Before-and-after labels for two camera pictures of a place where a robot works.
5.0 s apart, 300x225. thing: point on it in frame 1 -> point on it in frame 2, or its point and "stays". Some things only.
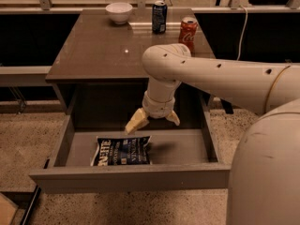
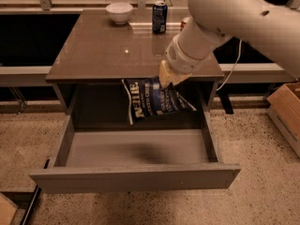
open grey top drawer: [182, 159] stays
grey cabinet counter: [98, 67] stays
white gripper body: [157, 109] -> [180, 61]
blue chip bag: [116, 151] -> [145, 98]
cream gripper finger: [139, 120] -> [168, 76]
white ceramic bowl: [119, 12] stays
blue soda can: [159, 17] stays
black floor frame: [25, 201] stays
